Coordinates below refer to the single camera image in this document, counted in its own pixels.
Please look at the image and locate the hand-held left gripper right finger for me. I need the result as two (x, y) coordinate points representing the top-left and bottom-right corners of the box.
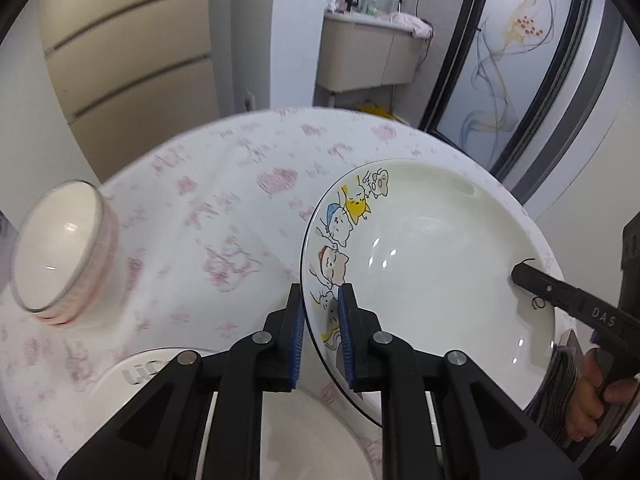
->
(338, 283), (583, 480)

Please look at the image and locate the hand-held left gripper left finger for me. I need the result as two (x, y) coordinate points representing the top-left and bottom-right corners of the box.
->
(55, 283), (307, 480)

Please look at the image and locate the row of toiletry bottles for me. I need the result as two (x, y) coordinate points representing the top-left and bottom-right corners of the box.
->
(357, 0), (401, 16)

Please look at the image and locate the pink-rimmed white bowl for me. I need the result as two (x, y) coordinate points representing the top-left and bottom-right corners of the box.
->
(9, 180), (121, 328)

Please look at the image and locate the pink towel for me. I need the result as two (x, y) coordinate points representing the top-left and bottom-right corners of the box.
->
(390, 11), (435, 39)

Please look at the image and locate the person's right hand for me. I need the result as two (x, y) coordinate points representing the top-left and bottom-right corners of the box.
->
(566, 350), (640, 442)

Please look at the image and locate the beige vanity cabinet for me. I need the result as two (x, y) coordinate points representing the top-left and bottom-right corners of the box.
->
(317, 12), (431, 93)

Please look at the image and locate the printed glass sliding door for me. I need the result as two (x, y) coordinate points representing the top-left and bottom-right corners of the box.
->
(420, 0), (626, 201)

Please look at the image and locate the beige refrigerator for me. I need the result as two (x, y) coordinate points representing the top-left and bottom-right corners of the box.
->
(37, 0), (221, 183)

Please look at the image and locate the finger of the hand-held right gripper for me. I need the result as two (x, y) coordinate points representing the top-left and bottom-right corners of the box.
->
(511, 261), (635, 350)

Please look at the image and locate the pink floral tablecloth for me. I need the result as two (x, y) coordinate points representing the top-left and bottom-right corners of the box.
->
(0, 107), (576, 480)

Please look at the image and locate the white cartoon cat plate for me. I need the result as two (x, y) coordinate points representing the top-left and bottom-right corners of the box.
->
(299, 159), (557, 428)

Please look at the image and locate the yellow floor item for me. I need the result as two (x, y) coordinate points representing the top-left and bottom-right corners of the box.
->
(360, 102), (396, 120)

